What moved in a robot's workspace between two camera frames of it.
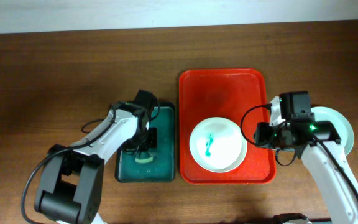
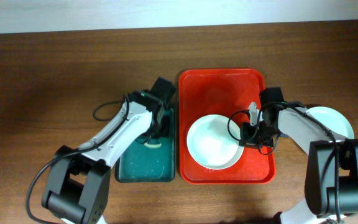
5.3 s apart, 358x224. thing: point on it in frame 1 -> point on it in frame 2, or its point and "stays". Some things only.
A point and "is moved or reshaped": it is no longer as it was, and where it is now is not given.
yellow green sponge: (143, 157) is moved or reshaped
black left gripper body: (138, 144) -> (158, 129)
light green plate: (341, 125) stays
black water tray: (161, 168) stays
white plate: (217, 144) stays
